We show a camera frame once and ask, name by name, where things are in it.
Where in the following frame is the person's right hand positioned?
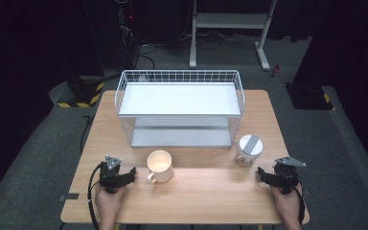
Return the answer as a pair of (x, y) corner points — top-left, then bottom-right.
(271, 182), (303, 223)

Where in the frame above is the black floor cable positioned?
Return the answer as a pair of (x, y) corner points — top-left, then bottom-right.
(80, 114), (96, 154)

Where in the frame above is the black base with hazard stripes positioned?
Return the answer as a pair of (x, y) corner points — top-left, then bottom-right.
(57, 75), (105, 108)
(285, 81), (335, 111)

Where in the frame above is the dark equipment tower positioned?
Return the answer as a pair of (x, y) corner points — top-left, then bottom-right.
(82, 0), (142, 73)

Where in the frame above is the cream ceramic mug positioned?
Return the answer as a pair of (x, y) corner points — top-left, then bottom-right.
(146, 149), (174, 185)

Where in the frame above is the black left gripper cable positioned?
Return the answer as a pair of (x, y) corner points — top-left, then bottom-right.
(86, 162), (107, 230)

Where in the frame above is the bundle of black floor cables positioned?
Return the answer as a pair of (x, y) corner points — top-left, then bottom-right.
(133, 30), (260, 71)

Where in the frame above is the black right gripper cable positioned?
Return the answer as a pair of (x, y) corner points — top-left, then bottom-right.
(296, 181), (307, 225)

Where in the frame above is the grey tape strip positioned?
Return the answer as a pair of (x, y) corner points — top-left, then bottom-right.
(58, 193), (81, 202)

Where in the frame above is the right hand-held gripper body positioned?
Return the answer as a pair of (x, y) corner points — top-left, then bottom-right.
(272, 155), (308, 196)

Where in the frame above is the white metal stand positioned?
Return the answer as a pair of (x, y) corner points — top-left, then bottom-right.
(189, 0), (279, 72)

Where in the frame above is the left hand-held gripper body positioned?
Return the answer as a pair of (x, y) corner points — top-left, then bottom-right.
(99, 155), (130, 195)

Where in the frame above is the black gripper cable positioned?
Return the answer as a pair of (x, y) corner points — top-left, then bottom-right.
(86, 162), (107, 230)
(296, 181), (307, 225)

